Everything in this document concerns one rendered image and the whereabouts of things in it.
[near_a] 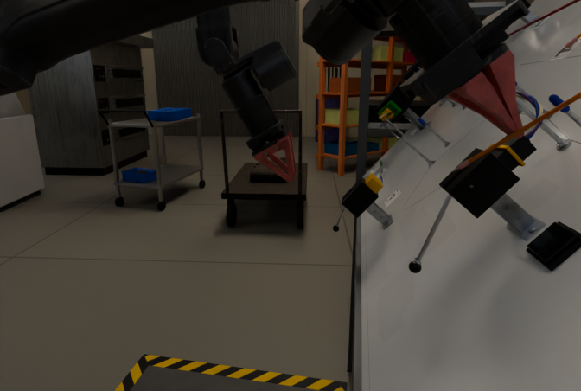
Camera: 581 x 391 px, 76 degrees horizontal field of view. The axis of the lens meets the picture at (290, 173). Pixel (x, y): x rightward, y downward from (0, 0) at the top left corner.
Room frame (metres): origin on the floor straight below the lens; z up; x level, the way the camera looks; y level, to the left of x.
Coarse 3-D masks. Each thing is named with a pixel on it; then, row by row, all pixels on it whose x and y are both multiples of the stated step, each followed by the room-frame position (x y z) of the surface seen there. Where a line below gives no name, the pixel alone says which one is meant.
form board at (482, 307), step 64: (576, 64) 0.59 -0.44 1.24; (448, 128) 0.89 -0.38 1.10; (576, 128) 0.45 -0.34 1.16; (384, 192) 0.90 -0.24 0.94; (512, 192) 0.44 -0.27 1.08; (576, 192) 0.35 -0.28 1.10; (384, 256) 0.59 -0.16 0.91; (448, 256) 0.44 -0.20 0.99; (512, 256) 0.34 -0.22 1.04; (576, 256) 0.28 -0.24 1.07; (384, 320) 0.43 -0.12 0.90; (448, 320) 0.34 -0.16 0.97; (512, 320) 0.28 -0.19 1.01; (576, 320) 0.24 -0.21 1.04; (384, 384) 0.33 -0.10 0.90; (448, 384) 0.27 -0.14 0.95; (512, 384) 0.23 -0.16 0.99; (576, 384) 0.20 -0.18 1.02
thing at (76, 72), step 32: (64, 64) 4.71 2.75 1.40; (96, 64) 4.79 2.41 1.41; (128, 64) 5.61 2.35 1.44; (32, 96) 4.74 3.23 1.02; (64, 96) 4.71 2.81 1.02; (96, 96) 4.71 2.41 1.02; (128, 96) 5.38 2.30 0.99; (64, 128) 4.72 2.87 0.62; (96, 128) 4.69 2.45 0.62; (128, 128) 5.36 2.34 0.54; (64, 160) 4.72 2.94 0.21; (96, 160) 4.69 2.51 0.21; (128, 160) 5.39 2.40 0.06
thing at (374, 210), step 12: (360, 180) 0.73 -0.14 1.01; (348, 192) 0.73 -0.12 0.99; (360, 192) 0.70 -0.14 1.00; (372, 192) 0.70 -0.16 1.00; (348, 204) 0.70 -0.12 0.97; (360, 204) 0.70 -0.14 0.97; (372, 204) 0.71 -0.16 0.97; (384, 216) 0.70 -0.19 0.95; (336, 228) 0.73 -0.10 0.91; (384, 228) 0.69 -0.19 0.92
